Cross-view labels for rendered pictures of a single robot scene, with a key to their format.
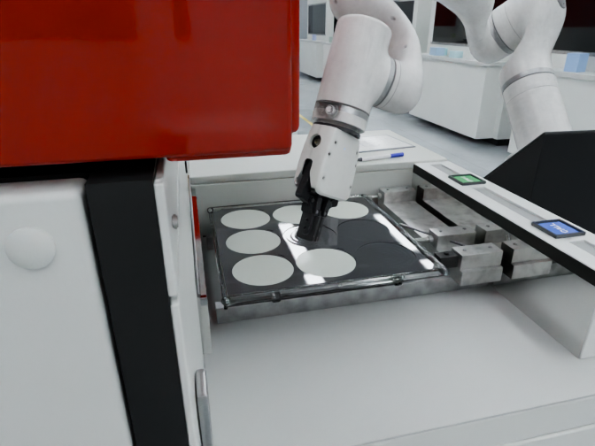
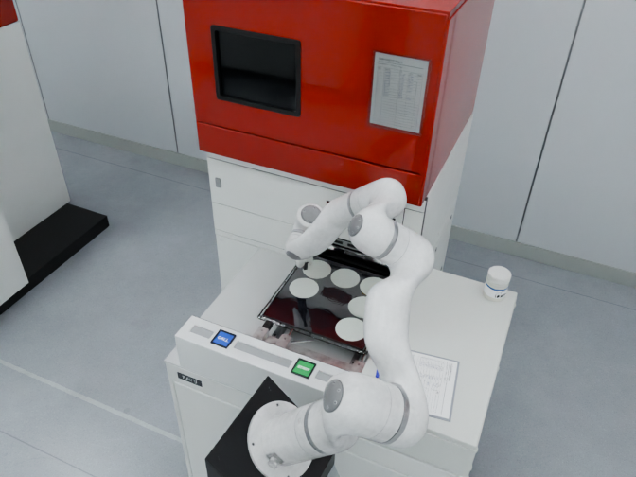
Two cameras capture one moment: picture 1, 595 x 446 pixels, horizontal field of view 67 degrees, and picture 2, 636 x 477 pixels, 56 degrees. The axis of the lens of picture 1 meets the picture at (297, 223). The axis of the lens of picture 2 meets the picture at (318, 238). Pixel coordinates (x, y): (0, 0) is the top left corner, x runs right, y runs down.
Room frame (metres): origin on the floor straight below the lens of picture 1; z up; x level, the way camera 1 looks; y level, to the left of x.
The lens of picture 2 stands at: (1.60, -1.22, 2.28)
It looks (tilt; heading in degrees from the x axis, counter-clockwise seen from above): 38 degrees down; 127
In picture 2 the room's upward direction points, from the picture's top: 1 degrees clockwise
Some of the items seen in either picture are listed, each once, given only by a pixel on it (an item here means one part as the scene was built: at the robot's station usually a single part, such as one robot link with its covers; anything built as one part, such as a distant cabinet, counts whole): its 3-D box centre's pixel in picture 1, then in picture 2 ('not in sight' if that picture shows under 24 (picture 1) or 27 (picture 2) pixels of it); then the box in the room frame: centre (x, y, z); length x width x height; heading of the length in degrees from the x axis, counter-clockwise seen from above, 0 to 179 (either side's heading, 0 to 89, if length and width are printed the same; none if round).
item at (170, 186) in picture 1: (183, 230); (309, 218); (0.54, 0.15, 1.02); 0.82 x 0.03 x 0.40; 14
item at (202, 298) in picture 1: (197, 253); (351, 260); (0.71, 0.18, 0.89); 0.44 x 0.02 x 0.10; 14
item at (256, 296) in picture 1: (341, 285); (284, 283); (0.60, -0.07, 0.90); 0.37 x 0.01 x 0.01; 104
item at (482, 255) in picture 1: (475, 255); (257, 339); (0.70, -0.31, 0.89); 0.08 x 0.03 x 0.03; 104
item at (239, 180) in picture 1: (307, 174); (438, 357); (1.18, -0.03, 0.89); 0.62 x 0.35 x 0.14; 104
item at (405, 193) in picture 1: (397, 194); (355, 373); (1.02, -0.24, 0.89); 0.08 x 0.03 x 0.03; 104
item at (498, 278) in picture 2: not in sight; (496, 284); (1.21, 0.25, 1.01); 0.07 x 0.07 x 0.10
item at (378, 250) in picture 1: (309, 236); (333, 297); (0.78, -0.02, 0.90); 0.34 x 0.34 x 0.01; 14
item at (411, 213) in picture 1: (429, 234); (304, 362); (0.86, -0.28, 0.87); 0.36 x 0.08 x 0.03; 14
